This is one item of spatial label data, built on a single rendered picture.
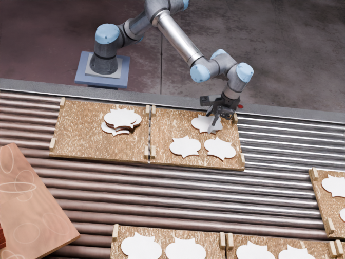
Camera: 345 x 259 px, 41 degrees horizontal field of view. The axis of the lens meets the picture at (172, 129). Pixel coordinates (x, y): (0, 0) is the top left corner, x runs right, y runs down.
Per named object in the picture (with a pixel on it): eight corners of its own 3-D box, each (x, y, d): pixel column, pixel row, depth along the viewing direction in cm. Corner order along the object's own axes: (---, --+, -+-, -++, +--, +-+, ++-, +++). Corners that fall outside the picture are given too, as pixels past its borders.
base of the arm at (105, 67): (93, 55, 253) (95, 39, 247) (120, 61, 254) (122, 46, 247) (85, 70, 242) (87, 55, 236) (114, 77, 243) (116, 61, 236)
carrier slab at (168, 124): (151, 110, 221) (151, 107, 220) (234, 117, 226) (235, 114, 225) (150, 164, 196) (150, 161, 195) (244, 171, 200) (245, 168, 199)
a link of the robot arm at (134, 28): (106, 31, 245) (161, -16, 201) (128, 24, 254) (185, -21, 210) (115, 52, 246) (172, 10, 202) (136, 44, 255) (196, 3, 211)
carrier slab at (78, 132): (61, 102, 217) (61, 99, 216) (149, 109, 221) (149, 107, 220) (49, 156, 191) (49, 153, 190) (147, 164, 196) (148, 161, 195)
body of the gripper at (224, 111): (228, 122, 210) (241, 103, 202) (211, 116, 207) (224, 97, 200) (227, 110, 215) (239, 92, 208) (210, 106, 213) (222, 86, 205)
